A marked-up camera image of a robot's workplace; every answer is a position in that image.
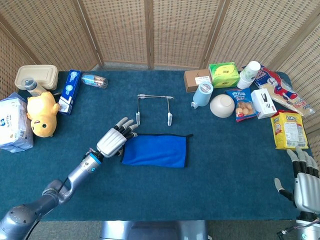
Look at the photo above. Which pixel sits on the beige upturned bowl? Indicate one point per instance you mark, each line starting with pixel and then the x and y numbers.
pixel 222 106

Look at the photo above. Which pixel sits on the white paper cup stack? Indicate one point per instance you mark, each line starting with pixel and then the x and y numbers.
pixel 247 75

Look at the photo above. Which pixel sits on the beige bottle grey cap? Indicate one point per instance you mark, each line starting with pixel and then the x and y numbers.
pixel 33 87

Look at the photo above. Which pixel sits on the red blue noodle package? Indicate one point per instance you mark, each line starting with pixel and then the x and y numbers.
pixel 280 90

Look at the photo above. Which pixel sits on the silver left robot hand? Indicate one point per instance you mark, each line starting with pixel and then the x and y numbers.
pixel 110 142

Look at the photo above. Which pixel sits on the metal wire stand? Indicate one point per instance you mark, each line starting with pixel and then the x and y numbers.
pixel 138 117

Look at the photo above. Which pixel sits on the light blue cylindrical mug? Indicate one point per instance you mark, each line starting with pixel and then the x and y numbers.
pixel 202 96

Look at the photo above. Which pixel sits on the silver robot torso base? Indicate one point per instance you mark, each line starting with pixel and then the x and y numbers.
pixel 150 231

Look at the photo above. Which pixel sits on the blue cookie snack bag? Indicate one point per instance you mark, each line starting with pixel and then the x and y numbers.
pixel 243 107

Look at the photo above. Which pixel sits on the grey and blue cloth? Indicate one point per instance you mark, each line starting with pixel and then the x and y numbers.
pixel 155 151

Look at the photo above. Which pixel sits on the yellow Lipo snack bag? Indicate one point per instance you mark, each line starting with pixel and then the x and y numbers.
pixel 287 130

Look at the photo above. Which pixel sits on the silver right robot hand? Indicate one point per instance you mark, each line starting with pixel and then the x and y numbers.
pixel 308 190

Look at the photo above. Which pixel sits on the white stapler box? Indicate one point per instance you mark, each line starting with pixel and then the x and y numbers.
pixel 262 103

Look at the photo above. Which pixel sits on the brown cardboard box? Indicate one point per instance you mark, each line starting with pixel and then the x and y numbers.
pixel 193 80

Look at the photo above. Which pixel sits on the wicker folding screen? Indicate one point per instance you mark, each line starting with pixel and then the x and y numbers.
pixel 125 30

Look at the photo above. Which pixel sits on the blue toothpaste box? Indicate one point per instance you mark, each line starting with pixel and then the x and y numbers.
pixel 70 92

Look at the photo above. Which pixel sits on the white tissue pack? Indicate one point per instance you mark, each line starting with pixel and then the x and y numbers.
pixel 12 125

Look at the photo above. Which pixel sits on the clear plastic snack bottle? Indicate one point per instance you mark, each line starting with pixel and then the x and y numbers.
pixel 95 80

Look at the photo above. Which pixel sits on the teal carpet table cover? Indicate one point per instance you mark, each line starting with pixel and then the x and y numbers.
pixel 175 195

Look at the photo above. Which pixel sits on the yellow plush toy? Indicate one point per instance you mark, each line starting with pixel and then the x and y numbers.
pixel 41 110

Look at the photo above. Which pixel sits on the beige lunch box container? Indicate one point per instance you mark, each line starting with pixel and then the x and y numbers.
pixel 37 73

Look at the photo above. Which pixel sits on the green tissue pack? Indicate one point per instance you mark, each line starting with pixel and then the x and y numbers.
pixel 223 73

